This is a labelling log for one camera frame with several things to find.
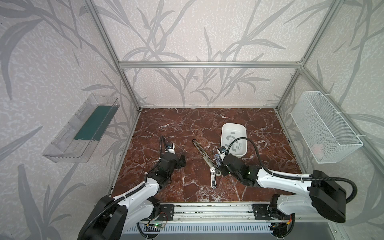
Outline grey white large stapler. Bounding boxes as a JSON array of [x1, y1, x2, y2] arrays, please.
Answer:
[[192, 139, 222, 176]]

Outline small white stapler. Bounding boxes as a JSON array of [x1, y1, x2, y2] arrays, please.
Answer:
[[210, 167, 217, 189]]

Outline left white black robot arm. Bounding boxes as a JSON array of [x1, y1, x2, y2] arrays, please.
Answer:
[[78, 153, 186, 240]]

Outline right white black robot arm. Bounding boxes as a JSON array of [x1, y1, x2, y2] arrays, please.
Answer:
[[220, 154, 358, 223]]

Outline white plastic tray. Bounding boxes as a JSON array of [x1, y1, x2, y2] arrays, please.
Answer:
[[221, 123, 247, 158]]

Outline green circuit board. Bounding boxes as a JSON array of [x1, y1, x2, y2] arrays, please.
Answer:
[[146, 222, 167, 232]]

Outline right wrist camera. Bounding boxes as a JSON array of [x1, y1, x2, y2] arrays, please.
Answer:
[[218, 146, 227, 161]]

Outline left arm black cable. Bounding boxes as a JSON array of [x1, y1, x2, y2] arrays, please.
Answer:
[[76, 135, 169, 240]]

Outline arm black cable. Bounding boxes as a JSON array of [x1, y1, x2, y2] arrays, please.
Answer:
[[225, 137, 358, 205], [76, 135, 169, 240]]

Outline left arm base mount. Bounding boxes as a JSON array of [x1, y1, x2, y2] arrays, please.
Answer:
[[154, 204, 175, 221]]

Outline aluminium front rail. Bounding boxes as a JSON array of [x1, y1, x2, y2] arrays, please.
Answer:
[[119, 202, 340, 224]]

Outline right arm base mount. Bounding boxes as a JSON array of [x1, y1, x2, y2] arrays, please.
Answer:
[[252, 204, 291, 222]]

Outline clear wall shelf green mat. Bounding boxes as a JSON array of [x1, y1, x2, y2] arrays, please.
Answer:
[[42, 94, 120, 163]]

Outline white wire mesh basket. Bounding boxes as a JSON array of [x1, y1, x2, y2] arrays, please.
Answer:
[[291, 91, 364, 164]]

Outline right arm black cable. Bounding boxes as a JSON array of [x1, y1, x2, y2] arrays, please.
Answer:
[[225, 137, 358, 205]]

